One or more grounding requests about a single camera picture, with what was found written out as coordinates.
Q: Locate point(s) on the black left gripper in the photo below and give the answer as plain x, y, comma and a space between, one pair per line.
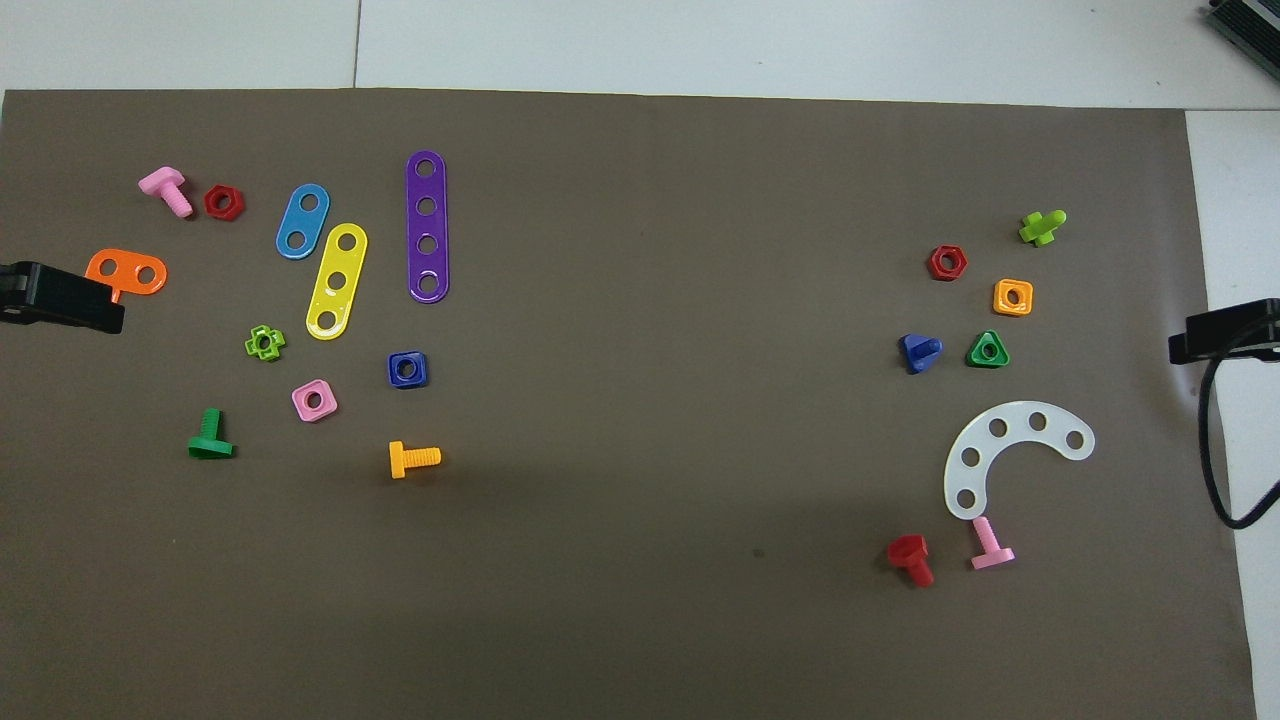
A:
70, 300

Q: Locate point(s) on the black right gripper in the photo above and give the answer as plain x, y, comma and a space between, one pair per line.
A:
1235, 335

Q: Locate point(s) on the blue triangular-head plastic screw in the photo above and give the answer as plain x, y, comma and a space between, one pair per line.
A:
915, 353

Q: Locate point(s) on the blue square plastic nut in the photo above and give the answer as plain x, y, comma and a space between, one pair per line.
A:
395, 379

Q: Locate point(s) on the orange three-hole plastic plate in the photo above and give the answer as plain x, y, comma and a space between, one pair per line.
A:
127, 270

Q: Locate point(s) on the pink plastic screw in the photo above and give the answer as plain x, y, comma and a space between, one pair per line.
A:
162, 183
990, 555

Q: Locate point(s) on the red hexagonal plastic nut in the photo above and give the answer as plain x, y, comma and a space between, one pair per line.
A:
211, 204
934, 265

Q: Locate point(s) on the lime green cross-shaped nut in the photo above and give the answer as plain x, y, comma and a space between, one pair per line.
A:
251, 344

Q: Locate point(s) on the dark green plastic screw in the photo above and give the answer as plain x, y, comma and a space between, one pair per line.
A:
210, 447

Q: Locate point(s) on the lime green plastic screw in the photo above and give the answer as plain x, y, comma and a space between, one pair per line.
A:
1040, 229

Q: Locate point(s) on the white curved five-hole plate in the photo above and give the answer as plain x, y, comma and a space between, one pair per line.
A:
1018, 424

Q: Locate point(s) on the orange square plastic nut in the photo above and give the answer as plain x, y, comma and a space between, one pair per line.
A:
1001, 306

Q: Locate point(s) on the blue two-hole plastic plate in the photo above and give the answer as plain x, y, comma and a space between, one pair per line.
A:
303, 221

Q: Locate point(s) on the dark green triangular nut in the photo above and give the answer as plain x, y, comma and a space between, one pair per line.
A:
975, 360

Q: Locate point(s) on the yellow three-hole plastic plate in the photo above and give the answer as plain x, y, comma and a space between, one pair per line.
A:
343, 262

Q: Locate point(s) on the pink square plastic nut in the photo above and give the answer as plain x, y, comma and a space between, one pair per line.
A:
327, 411

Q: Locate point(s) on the black ribbed electronic device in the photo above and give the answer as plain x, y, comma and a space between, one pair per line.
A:
1255, 30

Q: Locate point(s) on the orange plastic screw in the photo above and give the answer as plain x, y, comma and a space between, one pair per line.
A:
398, 459

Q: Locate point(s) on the purple four-hole plastic plate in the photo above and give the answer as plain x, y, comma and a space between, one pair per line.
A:
427, 225

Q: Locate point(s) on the red plastic screw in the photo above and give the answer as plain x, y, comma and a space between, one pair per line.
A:
908, 550

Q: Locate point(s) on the brown paper mat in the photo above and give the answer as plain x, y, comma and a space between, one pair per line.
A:
640, 560

